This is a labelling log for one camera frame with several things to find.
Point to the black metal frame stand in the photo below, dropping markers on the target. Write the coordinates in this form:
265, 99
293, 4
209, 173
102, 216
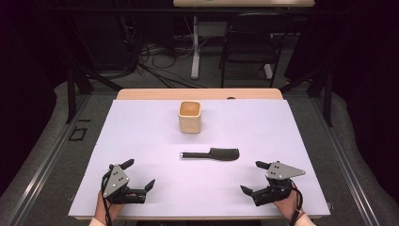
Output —
327, 97
71, 94

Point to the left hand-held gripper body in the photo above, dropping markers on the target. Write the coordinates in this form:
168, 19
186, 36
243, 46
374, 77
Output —
116, 182

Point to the wooden table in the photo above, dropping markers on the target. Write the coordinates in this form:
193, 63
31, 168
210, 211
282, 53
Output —
200, 93

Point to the person's right hand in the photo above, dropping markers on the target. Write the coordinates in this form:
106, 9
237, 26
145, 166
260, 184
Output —
290, 205

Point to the person's left hand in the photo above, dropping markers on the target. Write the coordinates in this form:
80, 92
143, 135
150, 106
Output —
102, 208

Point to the white table mat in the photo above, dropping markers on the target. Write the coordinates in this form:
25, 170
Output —
141, 147

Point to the black folding chair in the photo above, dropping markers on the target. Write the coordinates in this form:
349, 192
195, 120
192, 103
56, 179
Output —
251, 44

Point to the grey metal floor rail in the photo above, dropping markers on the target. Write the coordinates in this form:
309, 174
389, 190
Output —
345, 163
47, 163

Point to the white desk leg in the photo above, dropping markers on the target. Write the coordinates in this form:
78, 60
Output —
195, 56

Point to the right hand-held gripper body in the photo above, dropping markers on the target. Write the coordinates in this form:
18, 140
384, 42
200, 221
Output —
277, 175

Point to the light wooden desk top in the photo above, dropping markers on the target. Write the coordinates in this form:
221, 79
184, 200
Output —
244, 3

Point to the beige square cup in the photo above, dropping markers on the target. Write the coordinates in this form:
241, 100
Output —
189, 124

